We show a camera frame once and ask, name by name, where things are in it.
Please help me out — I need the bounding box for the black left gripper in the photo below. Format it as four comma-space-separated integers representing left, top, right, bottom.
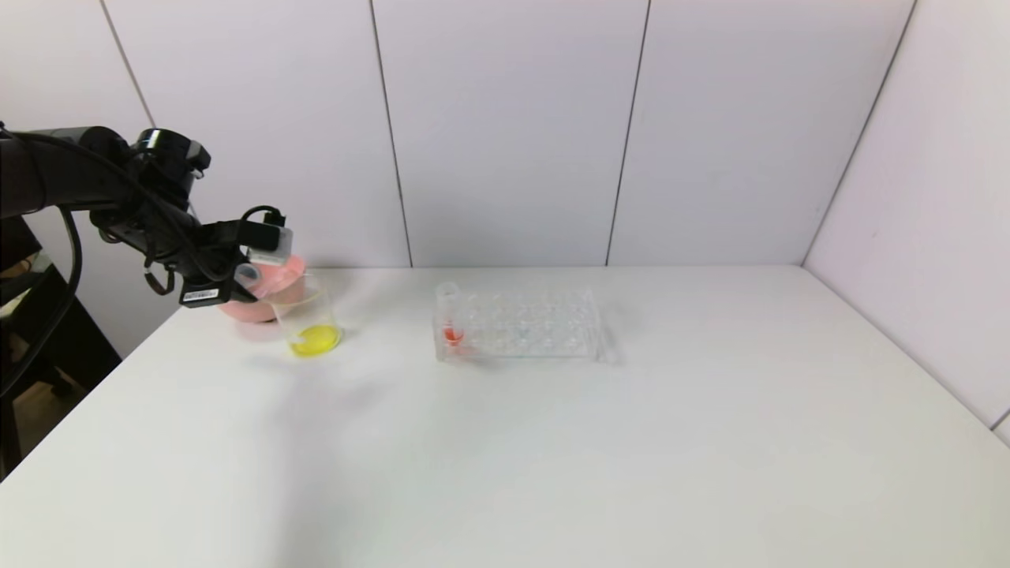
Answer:
178, 245, 260, 308

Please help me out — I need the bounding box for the clear glass beaker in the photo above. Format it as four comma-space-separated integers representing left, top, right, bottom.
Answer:
268, 274, 342, 358

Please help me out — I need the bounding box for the test tube with red pigment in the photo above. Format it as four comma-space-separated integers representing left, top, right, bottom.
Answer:
436, 282, 465, 348

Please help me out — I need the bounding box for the clear acrylic test tube rack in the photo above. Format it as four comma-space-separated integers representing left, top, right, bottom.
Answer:
432, 282, 607, 362

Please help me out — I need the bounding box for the pink bowl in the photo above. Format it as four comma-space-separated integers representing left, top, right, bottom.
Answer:
216, 254, 309, 324

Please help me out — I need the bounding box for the dark furniture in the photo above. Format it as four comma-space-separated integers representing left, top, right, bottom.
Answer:
0, 217, 124, 479

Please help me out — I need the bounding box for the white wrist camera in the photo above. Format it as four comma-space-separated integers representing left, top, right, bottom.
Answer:
246, 225, 294, 267

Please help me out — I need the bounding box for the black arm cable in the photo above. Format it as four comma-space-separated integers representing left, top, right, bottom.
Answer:
0, 130, 206, 395

